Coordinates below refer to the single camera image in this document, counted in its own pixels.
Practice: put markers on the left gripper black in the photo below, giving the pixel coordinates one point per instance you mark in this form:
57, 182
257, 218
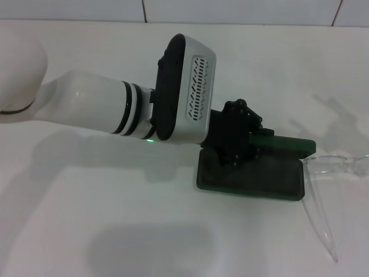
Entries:
230, 130

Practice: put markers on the green glasses case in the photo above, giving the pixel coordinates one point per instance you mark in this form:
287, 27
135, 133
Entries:
259, 179

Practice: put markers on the clear white glasses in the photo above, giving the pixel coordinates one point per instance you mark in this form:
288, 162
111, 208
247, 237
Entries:
320, 167

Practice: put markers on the left wrist camera silver box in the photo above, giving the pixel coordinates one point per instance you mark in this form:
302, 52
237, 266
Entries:
184, 86

